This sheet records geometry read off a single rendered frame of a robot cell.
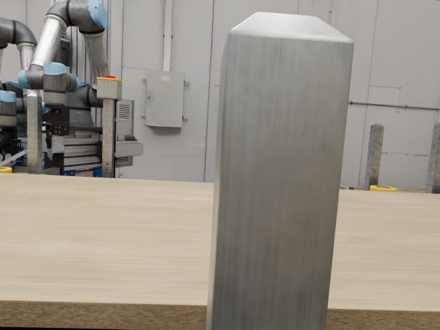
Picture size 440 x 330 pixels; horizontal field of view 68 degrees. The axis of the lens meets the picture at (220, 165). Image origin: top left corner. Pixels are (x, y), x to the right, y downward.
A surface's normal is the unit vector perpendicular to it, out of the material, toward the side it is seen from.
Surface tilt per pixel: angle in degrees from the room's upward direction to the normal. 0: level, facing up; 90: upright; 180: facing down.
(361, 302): 0
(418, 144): 90
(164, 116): 90
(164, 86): 90
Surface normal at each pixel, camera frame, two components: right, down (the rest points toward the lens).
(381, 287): 0.06, -0.99
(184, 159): 0.13, 0.12
